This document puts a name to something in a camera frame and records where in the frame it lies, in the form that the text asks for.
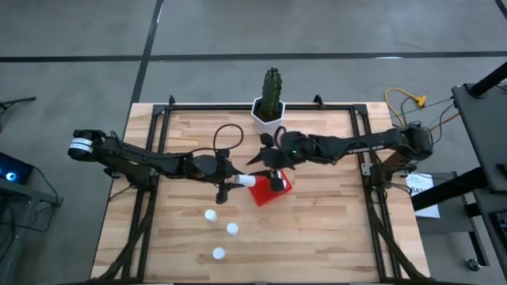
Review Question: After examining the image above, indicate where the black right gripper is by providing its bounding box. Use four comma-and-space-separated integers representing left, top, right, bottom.
246, 133, 312, 194

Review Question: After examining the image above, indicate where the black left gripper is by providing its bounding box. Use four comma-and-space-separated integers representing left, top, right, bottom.
209, 149, 240, 206

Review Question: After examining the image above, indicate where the red plastic slotted basket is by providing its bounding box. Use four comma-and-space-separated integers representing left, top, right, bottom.
246, 170, 295, 208

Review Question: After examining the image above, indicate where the white hexagonal planter pot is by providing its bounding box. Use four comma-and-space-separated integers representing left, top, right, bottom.
251, 97, 286, 135

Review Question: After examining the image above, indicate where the tall green cactus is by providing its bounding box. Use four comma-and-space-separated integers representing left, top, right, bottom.
260, 66, 284, 120

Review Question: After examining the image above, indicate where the white paper sheet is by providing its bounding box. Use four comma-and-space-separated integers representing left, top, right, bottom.
406, 173, 441, 219

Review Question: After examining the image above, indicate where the black computer with blue light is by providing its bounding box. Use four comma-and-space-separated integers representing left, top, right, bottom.
0, 152, 36, 197

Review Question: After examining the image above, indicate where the black stand leg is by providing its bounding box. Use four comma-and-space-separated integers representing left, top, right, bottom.
0, 96, 37, 114

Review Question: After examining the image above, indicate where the black equipment cart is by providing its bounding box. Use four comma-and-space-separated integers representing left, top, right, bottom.
411, 61, 507, 246

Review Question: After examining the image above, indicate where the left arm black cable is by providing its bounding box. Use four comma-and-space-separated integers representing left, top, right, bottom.
212, 123, 245, 160

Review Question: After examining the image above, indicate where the yellow extension cable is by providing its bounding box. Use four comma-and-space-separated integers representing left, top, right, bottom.
385, 87, 428, 124

